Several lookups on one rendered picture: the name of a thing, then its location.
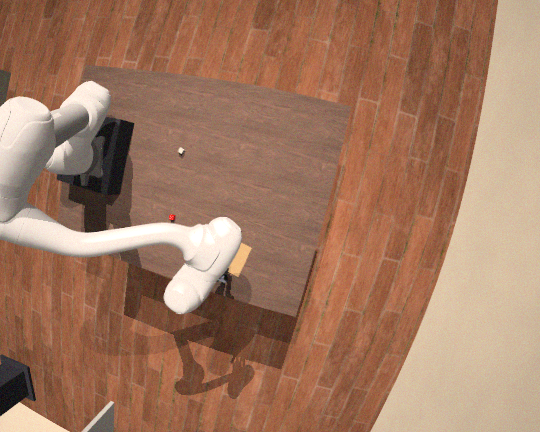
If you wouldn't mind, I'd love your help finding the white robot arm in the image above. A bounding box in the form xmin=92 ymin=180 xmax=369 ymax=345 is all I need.
xmin=0 ymin=81 xmax=242 ymax=314

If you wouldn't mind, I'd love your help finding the tan square mat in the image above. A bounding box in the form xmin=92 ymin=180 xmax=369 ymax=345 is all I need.
xmin=228 ymin=243 xmax=252 ymax=277

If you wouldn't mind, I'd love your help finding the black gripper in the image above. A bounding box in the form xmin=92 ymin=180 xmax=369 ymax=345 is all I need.
xmin=217 ymin=268 xmax=229 ymax=285

